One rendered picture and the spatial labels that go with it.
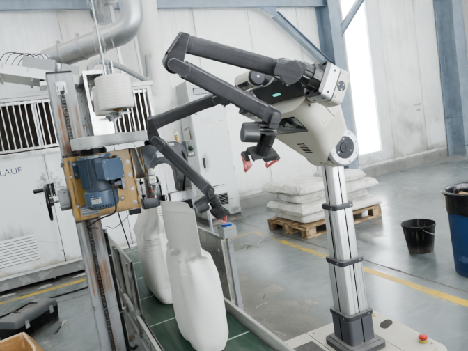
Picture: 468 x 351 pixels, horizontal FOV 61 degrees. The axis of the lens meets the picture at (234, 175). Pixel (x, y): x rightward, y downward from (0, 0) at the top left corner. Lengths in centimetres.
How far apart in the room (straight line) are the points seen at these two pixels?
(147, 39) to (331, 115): 411
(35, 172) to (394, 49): 720
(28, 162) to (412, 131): 742
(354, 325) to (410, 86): 784
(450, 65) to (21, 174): 864
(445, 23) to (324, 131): 882
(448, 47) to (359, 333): 873
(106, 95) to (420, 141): 828
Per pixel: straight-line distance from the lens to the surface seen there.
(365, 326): 204
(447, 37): 1027
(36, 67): 464
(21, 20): 639
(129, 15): 462
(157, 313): 246
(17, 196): 483
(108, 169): 184
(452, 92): 1020
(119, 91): 193
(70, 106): 216
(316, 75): 142
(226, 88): 134
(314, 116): 158
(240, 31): 715
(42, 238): 488
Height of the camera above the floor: 134
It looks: 6 degrees down
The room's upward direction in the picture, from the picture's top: 9 degrees counter-clockwise
